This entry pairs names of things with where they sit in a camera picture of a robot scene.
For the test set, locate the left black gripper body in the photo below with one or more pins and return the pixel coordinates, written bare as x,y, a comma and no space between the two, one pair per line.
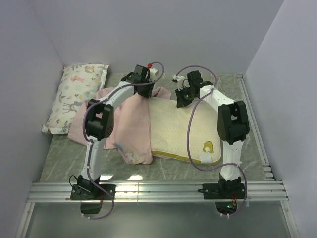
146,90

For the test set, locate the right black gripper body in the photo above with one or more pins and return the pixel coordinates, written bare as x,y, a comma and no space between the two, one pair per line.
184,96

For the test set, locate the cream yellow-edged pillow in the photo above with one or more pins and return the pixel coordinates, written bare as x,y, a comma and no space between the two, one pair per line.
169,126

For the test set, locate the pink pillowcase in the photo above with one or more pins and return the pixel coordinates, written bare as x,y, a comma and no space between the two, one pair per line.
131,133

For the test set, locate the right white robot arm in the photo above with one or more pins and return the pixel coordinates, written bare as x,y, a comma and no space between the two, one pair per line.
232,128

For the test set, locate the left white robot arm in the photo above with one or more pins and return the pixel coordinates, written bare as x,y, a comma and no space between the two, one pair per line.
98,125

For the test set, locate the white patterned pillow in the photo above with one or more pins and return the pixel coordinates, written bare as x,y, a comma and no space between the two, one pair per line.
79,82

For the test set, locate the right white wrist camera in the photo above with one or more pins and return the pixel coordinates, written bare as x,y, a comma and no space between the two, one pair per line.
180,81

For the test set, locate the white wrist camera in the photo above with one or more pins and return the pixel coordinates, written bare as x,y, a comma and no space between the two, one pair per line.
180,81
153,72

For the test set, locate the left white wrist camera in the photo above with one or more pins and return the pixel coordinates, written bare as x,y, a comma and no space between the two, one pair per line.
153,72

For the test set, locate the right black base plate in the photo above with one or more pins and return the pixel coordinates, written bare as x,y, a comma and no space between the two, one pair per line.
212,191

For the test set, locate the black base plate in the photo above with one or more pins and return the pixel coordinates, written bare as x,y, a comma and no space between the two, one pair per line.
81,194
212,191

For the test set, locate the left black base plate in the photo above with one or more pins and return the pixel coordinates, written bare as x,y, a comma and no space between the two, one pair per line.
81,194

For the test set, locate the aluminium mounting rail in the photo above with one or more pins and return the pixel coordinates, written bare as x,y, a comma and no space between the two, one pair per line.
146,192

